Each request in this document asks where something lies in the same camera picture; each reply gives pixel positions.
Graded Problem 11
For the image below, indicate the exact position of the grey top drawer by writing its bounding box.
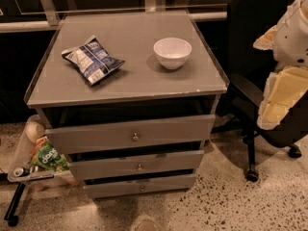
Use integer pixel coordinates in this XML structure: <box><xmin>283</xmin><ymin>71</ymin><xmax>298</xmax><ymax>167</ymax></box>
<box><xmin>46</xmin><ymin>115</ymin><xmax>215</xmax><ymax>154</ymax></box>

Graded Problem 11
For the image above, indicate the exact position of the grey drawer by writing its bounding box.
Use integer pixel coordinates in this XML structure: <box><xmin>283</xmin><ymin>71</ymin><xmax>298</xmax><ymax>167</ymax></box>
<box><xmin>83</xmin><ymin>174</ymin><xmax>196</xmax><ymax>198</ymax></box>
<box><xmin>68</xmin><ymin>150</ymin><xmax>204</xmax><ymax>180</ymax></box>
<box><xmin>46</xmin><ymin>115</ymin><xmax>215</xmax><ymax>154</ymax></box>

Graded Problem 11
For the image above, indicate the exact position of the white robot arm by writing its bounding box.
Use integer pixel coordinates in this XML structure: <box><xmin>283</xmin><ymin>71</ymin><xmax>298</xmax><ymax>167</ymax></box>
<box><xmin>253</xmin><ymin>0</ymin><xmax>308</xmax><ymax>130</ymax></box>

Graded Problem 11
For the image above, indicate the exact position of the grey drawer cabinet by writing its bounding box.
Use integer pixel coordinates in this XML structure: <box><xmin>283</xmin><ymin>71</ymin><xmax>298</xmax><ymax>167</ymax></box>
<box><xmin>25</xmin><ymin>13</ymin><xmax>228</xmax><ymax>187</ymax></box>

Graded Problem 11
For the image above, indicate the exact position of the grey middle drawer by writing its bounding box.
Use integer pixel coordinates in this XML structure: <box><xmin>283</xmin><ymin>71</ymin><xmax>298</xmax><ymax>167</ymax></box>
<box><xmin>68</xmin><ymin>150</ymin><xmax>204</xmax><ymax>180</ymax></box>

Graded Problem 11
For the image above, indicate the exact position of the grey bottom drawer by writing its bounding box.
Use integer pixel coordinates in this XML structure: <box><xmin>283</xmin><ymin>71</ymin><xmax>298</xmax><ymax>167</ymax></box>
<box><xmin>83</xmin><ymin>174</ymin><xmax>196</xmax><ymax>198</ymax></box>

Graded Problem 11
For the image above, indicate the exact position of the white ceramic bowl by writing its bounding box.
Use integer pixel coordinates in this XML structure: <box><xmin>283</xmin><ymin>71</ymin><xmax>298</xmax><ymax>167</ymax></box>
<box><xmin>153</xmin><ymin>38</ymin><xmax>193</xmax><ymax>70</ymax></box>

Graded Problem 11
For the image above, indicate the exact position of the blue white chip bag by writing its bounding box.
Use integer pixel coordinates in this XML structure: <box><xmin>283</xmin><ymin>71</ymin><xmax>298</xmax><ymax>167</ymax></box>
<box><xmin>62</xmin><ymin>36</ymin><xmax>124</xmax><ymax>86</ymax></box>

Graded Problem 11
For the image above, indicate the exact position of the black office chair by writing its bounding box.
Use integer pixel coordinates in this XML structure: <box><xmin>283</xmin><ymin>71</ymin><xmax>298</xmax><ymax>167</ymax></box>
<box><xmin>217</xmin><ymin>0</ymin><xmax>308</xmax><ymax>182</ymax></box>

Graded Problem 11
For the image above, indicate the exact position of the green snack bag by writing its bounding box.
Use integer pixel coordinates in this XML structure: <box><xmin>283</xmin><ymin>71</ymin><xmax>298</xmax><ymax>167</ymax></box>
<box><xmin>30</xmin><ymin>137</ymin><xmax>68</xmax><ymax>171</ymax></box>

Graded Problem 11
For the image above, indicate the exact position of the beige round object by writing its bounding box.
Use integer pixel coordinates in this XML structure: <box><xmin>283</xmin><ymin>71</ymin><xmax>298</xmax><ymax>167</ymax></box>
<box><xmin>26</xmin><ymin>121</ymin><xmax>45</xmax><ymax>142</ymax></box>

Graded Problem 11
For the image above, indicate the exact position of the clear plastic side tray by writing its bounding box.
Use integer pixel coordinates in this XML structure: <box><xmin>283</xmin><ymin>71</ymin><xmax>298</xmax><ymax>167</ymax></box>
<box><xmin>8</xmin><ymin>129</ymin><xmax>75</xmax><ymax>186</ymax></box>

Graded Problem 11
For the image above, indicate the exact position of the metal window railing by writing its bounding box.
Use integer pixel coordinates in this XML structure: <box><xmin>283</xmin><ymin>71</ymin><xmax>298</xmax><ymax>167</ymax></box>
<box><xmin>0</xmin><ymin>0</ymin><xmax>227</xmax><ymax>32</ymax></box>

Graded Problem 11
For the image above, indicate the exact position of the metal soda can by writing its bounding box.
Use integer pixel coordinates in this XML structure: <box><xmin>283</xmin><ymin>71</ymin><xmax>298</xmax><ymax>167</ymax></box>
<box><xmin>13</xmin><ymin>167</ymin><xmax>30</xmax><ymax>177</ymax></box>

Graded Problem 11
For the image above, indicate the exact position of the black tray stand leg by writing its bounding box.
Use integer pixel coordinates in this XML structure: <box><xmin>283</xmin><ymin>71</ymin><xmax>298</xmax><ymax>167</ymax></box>
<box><xmin>4</xmin><ymin>183</ymin><xmax>25</xmax><ymax>227</ymax></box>

